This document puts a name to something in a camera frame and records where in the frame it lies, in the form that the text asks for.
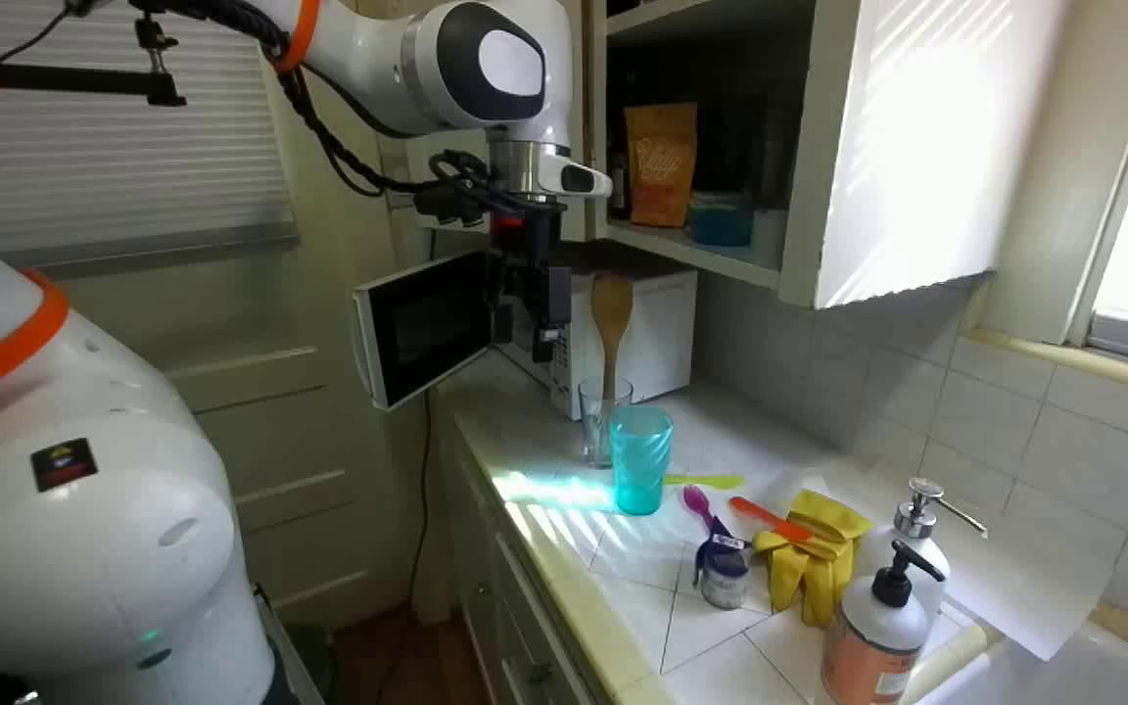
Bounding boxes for white slatted window blind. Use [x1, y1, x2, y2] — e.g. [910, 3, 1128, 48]
[0, 0, 301, 270]

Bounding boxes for teal bowl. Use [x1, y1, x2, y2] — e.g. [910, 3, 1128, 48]
[686, 186, 758, 255]

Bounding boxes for yellow rubber gloves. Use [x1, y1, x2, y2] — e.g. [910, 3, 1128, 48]
[747, 486, 882, 630]

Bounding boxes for white wall cupboard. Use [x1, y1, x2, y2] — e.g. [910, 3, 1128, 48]
[589, 0, 1076, 313]

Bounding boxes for white lower counter cabinet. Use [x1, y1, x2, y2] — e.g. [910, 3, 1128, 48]
[433, 411, 599, 705]

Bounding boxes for orange dish brush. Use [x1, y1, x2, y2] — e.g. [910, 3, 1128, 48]
[726, 493, 847, 559]

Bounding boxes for clear drinking glass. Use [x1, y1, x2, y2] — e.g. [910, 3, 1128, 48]
[570, 374, 642, 475]

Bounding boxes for white panelled door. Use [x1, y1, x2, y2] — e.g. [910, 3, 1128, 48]
[129, 317, 425, 634]

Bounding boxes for orange box in cabinet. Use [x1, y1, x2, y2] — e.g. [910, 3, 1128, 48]
[624, 96, 700, 236]

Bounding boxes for orange strap on arm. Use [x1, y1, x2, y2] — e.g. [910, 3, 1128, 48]
[277, 0, 329, 74]

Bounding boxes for orange soap bottle black pump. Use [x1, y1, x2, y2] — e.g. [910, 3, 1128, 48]
[820, 536, 950, 705]

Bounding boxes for purple plastic spoon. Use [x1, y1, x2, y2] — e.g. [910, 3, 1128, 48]
[677, 480, 741, 545]

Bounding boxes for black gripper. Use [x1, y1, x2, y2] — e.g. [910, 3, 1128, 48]
[484, 204, 576, 366]

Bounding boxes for white microwave door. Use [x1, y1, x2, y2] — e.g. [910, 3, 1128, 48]
[348, 247, 500, 413]

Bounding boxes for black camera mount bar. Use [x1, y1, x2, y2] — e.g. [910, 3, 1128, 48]
[0, 6, 192, 109]

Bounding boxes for light green spatula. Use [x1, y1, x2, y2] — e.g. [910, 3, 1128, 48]
[660, 469, 750, 496]

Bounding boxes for wooden spoon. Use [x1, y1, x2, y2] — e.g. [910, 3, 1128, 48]
[589, 267, 637, 411]

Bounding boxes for white pump soap bottle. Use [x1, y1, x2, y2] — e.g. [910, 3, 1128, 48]
[885, 475, 991, 580]

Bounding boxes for teal ribbed plastic cup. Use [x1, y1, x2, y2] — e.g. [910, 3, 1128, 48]
[607, 399, 683, 519]

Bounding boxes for white cupboard door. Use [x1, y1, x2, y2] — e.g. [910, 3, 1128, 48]
[809, 0, 1074, 313]

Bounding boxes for white microwave body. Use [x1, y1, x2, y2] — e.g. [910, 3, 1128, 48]
[496, 267, 700, 421]

